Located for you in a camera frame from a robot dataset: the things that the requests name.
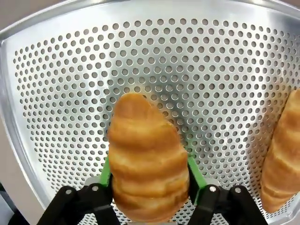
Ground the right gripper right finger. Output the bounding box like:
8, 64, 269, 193
185, 157, 268, 225

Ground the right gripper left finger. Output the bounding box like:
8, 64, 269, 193
48, 156, 122, 225

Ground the golden brown croissant bread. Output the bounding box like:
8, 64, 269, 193
107, 93, 191, 222
260, 88, 300, 214

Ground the perforated aluminium baking tray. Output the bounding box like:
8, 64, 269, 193
0, 0, 300, 225

